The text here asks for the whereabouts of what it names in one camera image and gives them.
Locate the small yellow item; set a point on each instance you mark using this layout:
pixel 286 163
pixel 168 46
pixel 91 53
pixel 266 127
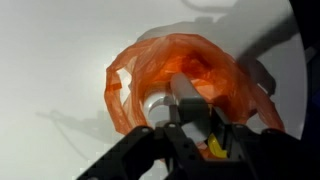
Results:
pixel 216 146

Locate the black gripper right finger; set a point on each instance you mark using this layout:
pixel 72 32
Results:
pixel 266 153

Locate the white roll-on container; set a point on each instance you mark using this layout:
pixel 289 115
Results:
pixel 190 93

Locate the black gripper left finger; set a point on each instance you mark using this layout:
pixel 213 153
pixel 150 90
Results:
pixel 133 153

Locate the orange plastic bag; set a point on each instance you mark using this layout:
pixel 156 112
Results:
pixel 200 60

